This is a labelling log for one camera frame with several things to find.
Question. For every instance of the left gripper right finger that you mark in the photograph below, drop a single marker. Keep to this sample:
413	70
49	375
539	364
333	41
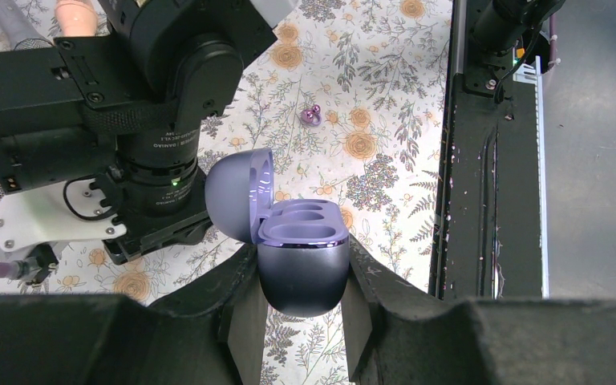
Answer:
395	333

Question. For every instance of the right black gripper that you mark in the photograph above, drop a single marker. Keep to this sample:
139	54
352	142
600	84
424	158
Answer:
156	217

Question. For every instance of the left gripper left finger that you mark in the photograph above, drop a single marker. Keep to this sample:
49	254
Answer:
210	331

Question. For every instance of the blue-grey earbud case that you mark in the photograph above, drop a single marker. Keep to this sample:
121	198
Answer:
302	244

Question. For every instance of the purple earbuds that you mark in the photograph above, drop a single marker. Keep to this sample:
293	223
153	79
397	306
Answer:
311	116

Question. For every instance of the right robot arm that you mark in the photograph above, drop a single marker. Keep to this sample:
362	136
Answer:
99	135

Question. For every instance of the pink microphone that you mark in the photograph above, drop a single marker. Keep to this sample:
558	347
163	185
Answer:
76	18

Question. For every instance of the grey microphone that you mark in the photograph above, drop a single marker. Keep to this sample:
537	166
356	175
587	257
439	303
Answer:
19	31

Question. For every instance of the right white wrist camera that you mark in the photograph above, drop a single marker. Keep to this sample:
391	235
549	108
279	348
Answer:
37	224

